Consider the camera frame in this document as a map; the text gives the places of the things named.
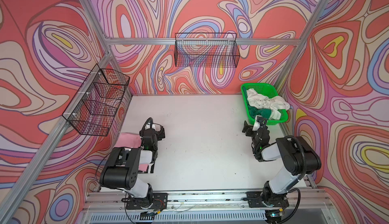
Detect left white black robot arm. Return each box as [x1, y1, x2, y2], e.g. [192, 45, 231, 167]
[99, 117, 165, 209]

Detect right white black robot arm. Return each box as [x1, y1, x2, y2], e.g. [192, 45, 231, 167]
[242, 120, 322, 208]

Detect green t shirt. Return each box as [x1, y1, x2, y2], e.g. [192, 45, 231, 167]
[248, 105, 272, 119]

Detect pink folded t shirt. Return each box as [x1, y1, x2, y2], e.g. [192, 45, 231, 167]
[114, 132, 141, 148]

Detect black white folded t shirt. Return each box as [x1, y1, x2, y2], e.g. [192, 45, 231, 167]
[147, 163, 155, 173]

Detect green plastic basket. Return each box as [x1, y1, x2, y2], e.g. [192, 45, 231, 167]
[241, 83, 290, 125]

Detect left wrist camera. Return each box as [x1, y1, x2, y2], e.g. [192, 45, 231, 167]
[144, 122, 162, 131]

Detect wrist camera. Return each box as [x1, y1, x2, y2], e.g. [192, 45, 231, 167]
[144, 122, 162, 131]
[252, 115, 267, 131]

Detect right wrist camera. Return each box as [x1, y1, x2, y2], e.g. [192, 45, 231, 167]
[252, 115, 267, 131]

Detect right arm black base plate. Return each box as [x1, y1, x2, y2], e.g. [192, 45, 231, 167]
[242, 192, 289, 208]

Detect black wire basket left wall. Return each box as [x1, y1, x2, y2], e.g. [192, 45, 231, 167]
[62, 65, 130, 137]

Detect black wire basket wall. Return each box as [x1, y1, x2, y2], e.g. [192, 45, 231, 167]
[62, 65, 130, 137]
[174, 32, 241, 68]

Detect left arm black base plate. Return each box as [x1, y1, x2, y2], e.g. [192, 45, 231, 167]
[125, 192, 168, 211]

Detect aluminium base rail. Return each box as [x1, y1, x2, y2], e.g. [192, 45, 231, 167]
[82, 188, 334, 214]

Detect white vented cable duct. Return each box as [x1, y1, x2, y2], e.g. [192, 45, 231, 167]
[83, 210, 267, 224]

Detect black wire basket back wall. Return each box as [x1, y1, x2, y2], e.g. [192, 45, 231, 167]
[174, 32, 241, 68]

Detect aluminium frame left bar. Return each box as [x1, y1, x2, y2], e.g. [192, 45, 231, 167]
[1, 52, 112, 224]

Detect aluminium frame left post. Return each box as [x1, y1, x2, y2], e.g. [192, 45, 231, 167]
[70, 0, 133, 98]

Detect aluminium frame post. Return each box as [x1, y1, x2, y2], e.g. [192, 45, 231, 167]
[70, 0, 133, 98]
[274, 0, 330, 92]

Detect aluminium frame right post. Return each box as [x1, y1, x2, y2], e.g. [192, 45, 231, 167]
[274, 0, 330, 92]

